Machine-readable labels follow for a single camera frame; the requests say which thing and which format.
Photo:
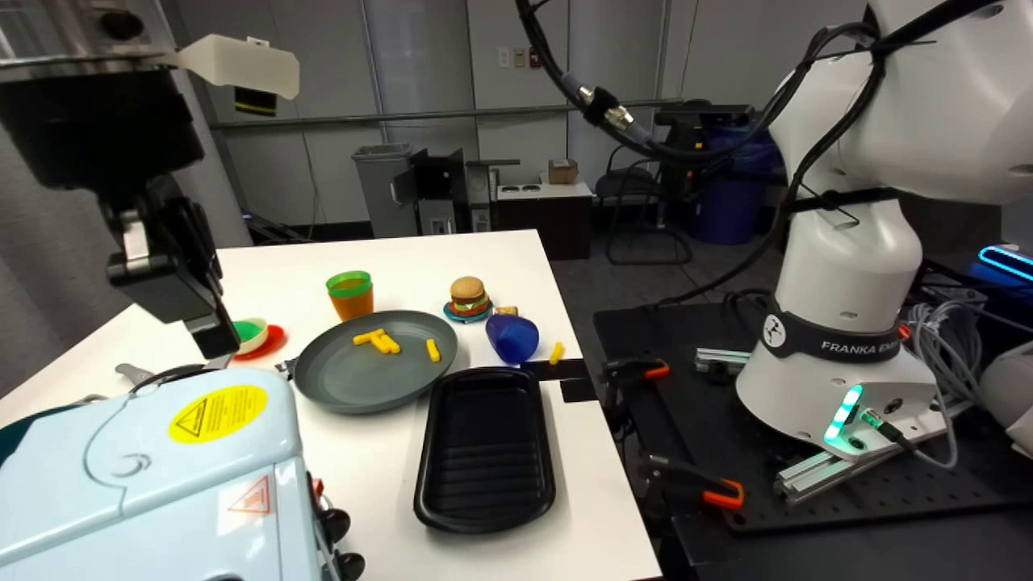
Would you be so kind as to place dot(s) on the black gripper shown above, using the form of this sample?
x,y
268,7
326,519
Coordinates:
x,y
97,134

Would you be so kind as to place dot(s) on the light blue toy oven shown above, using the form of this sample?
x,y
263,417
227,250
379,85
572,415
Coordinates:
x,y
162,495

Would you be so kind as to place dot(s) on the grey curtain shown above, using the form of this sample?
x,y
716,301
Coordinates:
x,y
52,279

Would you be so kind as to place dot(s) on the small red toy plate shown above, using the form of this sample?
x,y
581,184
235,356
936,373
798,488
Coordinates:
x,y
272,344

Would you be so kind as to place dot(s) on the green plastic cup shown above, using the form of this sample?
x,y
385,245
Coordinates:
x,y
349,284

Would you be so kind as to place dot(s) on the orange plastic cup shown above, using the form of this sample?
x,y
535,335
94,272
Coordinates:
x,y
354,306

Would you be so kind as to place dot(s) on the yellow toy fry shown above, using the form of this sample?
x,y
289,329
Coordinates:
x,y
359,339
390,347
556,351
377,335
432,348

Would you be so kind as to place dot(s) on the grey round plate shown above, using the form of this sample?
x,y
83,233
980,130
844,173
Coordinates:
x,y
367,386

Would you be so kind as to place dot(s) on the grey waste bin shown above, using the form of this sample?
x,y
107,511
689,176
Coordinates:
x,y
383,187

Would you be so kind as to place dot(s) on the black machine stand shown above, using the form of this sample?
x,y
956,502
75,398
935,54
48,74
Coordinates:
x,y
439,187

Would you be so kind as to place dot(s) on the small teal toy plate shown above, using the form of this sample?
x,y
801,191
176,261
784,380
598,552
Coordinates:
x,y
455,318

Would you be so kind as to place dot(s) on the toy hamburger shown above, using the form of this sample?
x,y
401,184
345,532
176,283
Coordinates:
x,y
469,292

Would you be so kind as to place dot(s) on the black ribbed plastic tray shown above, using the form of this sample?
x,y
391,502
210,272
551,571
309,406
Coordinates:
x,y
484,453

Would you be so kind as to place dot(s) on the black low cabinet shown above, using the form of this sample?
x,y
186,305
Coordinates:
x,y
543,220

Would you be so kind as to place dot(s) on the black tape strip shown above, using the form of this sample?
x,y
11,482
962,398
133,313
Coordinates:
x,y
563,375

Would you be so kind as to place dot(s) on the small cardboard box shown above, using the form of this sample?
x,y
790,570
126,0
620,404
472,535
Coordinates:
x,y
563,169

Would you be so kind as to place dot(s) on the black orange-tipped clamp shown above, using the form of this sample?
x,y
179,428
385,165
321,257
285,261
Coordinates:
x,y
647,373
699,488

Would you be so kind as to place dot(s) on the blue barrel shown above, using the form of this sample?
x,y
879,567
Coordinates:
x,y
738,187

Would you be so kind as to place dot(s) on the black perforated base board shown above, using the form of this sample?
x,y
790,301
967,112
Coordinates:
x,y
742,471

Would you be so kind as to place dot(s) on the blue-lit black device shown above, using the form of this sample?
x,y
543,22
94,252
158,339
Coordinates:
x,y
1006,270

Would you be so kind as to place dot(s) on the short aluminium rail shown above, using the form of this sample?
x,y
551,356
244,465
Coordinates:
x,y
721,356

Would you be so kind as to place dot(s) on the long aluminium rail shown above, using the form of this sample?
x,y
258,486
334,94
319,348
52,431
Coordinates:
x,y
827,468

